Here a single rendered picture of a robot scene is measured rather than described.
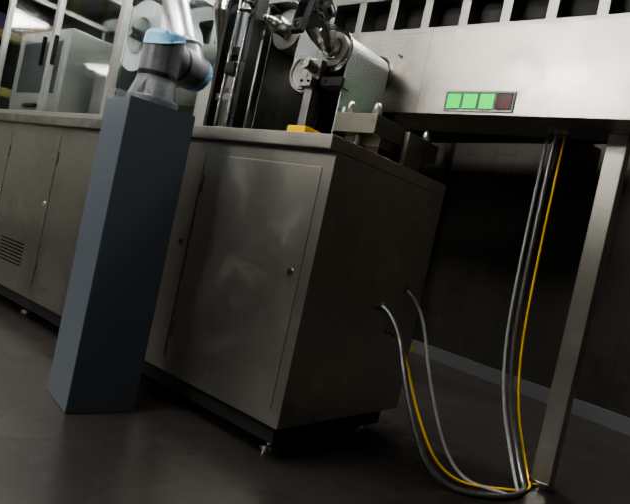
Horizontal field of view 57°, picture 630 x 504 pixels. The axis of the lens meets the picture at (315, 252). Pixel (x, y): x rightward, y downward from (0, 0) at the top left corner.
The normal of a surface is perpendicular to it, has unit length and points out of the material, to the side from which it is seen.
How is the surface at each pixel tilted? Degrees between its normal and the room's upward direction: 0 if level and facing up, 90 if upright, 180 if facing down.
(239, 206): 90
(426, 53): 90
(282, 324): 90
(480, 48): 90
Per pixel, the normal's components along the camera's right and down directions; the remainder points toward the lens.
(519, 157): -0.76, -0.14
